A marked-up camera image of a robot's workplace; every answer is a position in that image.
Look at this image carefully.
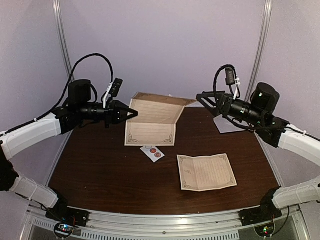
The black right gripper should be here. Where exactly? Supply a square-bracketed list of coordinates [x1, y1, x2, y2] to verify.
[195, 91, 264, 127]

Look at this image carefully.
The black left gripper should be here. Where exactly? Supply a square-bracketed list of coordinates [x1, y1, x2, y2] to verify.
[78, 100, 138, 129]

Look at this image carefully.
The grey envelope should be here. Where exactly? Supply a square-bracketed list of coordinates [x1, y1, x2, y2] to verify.
[213, 115, 244, 134]

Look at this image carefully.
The beige letter paper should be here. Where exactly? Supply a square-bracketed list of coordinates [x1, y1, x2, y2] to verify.
[124, 92, 196, 147]
[177, 153, 238, 192]

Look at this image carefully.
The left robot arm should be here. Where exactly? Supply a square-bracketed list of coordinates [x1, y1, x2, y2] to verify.
[0, 78, 138, 222]

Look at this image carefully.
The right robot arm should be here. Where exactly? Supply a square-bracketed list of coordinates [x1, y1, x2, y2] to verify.
[196, 82, 320, 221]

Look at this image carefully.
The red seal sticker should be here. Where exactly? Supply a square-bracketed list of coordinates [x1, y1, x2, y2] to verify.
[150, 148, 157, 154]

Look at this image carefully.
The brown seal sticker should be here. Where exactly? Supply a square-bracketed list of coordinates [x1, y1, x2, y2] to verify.
[154, 152, 161, 158]

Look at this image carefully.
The white sticker sheet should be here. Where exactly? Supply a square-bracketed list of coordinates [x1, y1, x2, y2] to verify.
[140, 146, 165, 163]

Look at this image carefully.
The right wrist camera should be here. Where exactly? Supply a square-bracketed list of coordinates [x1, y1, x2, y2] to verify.
[225, 67, 241, 100]

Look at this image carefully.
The right black braided cable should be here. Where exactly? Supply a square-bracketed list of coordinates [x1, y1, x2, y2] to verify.
[212, 64, 237, 111]

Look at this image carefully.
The black braided cable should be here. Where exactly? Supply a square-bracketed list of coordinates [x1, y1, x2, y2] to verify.
[212, 64, 237, 111]
[56, 52, 115, 111]

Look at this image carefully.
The right aluminium frame post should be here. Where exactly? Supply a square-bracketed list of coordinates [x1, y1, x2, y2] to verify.
[245, 0, 273, 101]

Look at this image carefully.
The aluminium frame post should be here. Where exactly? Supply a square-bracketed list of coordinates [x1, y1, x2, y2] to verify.
[245, 0, 273, 101]
[52, 0, 72, 76]

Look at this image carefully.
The left black braided cable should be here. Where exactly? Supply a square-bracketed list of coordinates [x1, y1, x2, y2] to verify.
[56, 52, 115, 111]

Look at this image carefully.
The front aluminium rail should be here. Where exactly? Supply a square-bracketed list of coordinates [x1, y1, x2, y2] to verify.
[18, 207, 311, 240]

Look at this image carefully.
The left aluminium frame post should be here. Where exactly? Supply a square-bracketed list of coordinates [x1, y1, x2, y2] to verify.
[52, 0, 72, 76]

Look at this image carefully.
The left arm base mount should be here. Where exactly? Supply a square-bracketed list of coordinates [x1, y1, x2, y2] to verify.
[41, 189, 89, 240]

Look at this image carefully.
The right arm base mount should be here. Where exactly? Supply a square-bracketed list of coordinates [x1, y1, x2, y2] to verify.
[239, 187, 282, 238]

